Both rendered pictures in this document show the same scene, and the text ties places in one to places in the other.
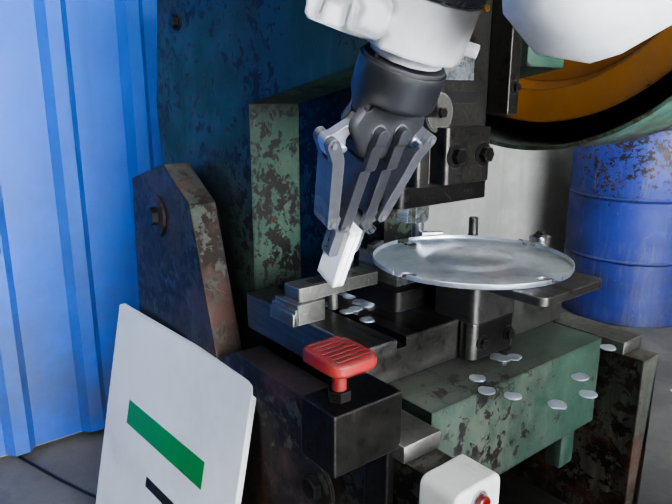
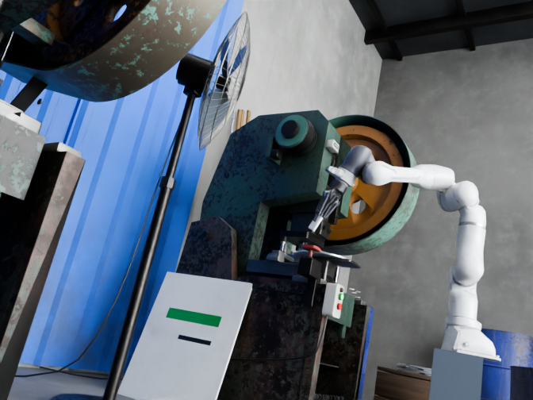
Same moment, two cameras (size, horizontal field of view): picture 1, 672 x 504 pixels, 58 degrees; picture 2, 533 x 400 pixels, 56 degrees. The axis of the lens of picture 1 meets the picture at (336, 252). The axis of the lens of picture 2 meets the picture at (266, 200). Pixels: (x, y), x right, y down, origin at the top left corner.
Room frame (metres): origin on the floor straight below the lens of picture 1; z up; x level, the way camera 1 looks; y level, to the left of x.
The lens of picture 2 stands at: (-1.32, 0.84, 0.30)
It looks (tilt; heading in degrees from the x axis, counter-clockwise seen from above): 17 degrees up; 342
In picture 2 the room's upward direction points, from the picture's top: 12 degrees clockwise
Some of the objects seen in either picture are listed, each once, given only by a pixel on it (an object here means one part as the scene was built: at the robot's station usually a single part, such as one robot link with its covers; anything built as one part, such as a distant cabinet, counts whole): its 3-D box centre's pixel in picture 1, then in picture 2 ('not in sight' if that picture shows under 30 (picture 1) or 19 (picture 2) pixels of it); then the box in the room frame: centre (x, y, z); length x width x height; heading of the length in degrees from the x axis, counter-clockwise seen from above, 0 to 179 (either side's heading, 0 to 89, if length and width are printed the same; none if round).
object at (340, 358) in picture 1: (339, 382); (309, 255); (0.59, 0.00, 0.72); 0.07 x 0.06 x 0.08; 38
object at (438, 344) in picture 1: (407, 305); (296, 278); (0.98, -0.12, 0.68); 0.45 x 0.30 x 0.06; 128
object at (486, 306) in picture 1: (493, 309); (329, 273); (0.84, -0.23, 0.72); 0.25 x 0.14 x 0.14; 38
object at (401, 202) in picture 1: (409, 195); (301, 241); (0.98, -0.12, 0.86); 0.20 x 0.16 x 0.05; 128
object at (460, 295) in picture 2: not in sight; (462, 290); (0.41, -0.64, 0.71); 0.18 x 0.11 x 0.25; 150
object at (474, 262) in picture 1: (470, 258); (323, 259); (0.88, -0.20, 0.78); 0.29 x 0.29 x 0.01
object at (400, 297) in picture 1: (406, 279); not in sight; (0.98, -0.12, 0.72); 0.20 x 0.16 x 0.03; 128
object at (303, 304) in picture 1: (327, 276); (282, 253); (0.87, 0.01, 0.76); 0.17 x 0.06 x 0.10; 128
